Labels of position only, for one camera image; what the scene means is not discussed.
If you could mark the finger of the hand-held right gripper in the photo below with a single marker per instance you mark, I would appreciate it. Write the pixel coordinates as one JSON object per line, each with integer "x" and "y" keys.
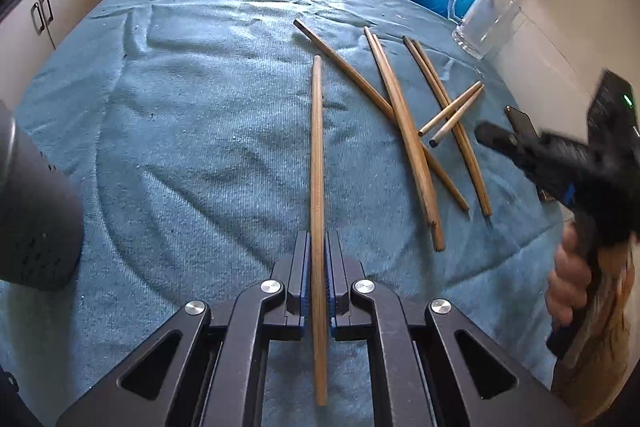
{"x": 505, "y": 142}

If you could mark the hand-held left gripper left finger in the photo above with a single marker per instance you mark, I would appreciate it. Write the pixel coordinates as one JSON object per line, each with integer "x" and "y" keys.
{"x": 303, "y": 287}

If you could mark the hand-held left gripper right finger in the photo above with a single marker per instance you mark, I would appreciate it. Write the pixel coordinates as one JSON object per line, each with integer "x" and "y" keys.
{"x": 331, "y": 267}

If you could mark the brown wooden chopstick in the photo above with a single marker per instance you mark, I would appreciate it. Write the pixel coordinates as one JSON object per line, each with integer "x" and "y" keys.
{"x": 317, "y": 157}
{"x": 345, "y": 67}
{"x": 450, "y": 109}
{"x": 385, "y": 73}
{"x": 434, "y": 74}
{"x": 425, "y": 74}
{"x": 391, "y": 72}
{"x": 457, "y": 116}

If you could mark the dark grey perforated utensil holder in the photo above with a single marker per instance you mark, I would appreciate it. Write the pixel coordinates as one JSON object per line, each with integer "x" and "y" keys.
{"x": 35, "y": 217}

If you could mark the person's right forearm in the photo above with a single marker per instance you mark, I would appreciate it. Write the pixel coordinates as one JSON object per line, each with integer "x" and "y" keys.
{"x": 605, "y": 357}

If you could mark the person's right hand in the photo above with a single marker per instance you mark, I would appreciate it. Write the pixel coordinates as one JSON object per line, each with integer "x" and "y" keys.
{"x": 567, "y": 282}

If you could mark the black smartphone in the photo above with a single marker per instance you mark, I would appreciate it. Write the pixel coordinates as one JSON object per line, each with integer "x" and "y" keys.
{"x": 520, "y": 119}

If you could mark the clear glass mug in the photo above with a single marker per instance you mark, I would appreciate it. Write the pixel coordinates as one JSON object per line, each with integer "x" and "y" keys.
{"x": 487, "y": 22}

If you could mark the blue towel cloth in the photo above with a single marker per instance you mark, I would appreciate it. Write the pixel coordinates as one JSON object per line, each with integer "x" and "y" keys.
{"x": 175, "y": 132}

